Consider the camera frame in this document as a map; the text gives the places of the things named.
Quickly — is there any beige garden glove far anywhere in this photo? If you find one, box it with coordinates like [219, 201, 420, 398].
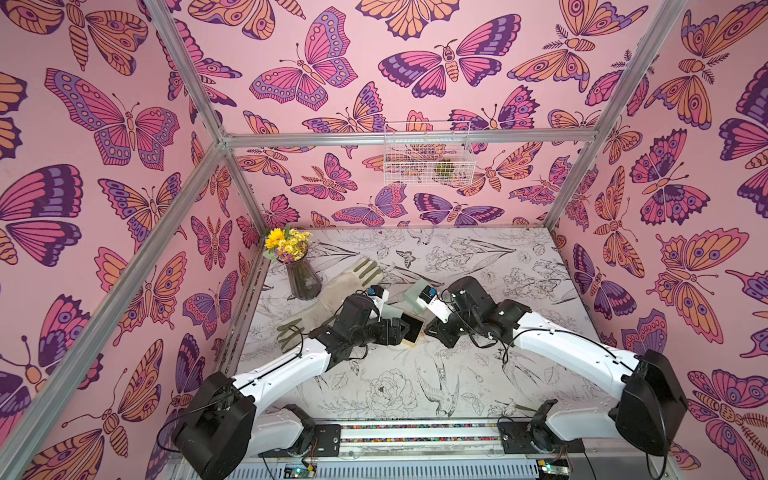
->
[318, 257, 384, 322]

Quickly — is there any glass vase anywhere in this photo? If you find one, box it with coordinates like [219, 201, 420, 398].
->
[286, 258, 322, 301]

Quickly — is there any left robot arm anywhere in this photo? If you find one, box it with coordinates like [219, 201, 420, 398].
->
[171, 286, 410, 479]

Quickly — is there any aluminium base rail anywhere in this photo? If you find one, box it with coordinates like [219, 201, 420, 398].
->
[173, 416, 667, 463]

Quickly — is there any white wire basket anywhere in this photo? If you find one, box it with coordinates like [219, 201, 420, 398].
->
[381, 130, 476, 188]

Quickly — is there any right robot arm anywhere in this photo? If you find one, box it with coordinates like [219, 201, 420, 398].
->
[416, 276, 688, 457]

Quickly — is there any beige garden glove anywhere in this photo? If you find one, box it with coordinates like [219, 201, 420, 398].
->
[276, 310, 329, 353]
[318, 257, 384, 322]

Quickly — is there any yellow flower bouquet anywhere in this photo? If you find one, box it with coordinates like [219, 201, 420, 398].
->
[263, 226, 312, 264]

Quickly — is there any beige garden glove near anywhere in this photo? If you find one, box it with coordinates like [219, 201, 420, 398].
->
[276, 310, 329, 353]

